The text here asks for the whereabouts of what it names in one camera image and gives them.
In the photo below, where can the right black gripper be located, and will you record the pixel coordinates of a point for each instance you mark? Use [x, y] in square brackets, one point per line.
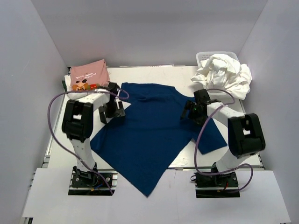
[199, 121]

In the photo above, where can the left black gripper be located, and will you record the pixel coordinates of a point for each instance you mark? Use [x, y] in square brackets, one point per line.
[118, 112]

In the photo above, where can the blue t-shirt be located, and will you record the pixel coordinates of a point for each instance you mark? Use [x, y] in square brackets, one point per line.
[152, 135]

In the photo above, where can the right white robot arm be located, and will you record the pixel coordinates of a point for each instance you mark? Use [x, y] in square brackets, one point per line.
[245, 135]

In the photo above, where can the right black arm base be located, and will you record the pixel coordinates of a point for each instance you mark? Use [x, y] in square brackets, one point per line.
[218, 186]

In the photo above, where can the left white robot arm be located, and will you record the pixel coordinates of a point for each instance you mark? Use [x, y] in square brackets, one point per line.
[78, 123]

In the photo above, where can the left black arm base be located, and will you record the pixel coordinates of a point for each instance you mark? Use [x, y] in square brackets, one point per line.
[80, 186]

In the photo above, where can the crumpled white t-shirts pile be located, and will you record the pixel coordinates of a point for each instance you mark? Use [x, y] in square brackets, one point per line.
[223, 72]

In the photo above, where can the folded pink t-shirt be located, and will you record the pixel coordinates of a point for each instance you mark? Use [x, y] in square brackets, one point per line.
[90, 76]

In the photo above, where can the white plastic basket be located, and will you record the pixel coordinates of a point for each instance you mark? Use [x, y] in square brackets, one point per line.
[205, 55]

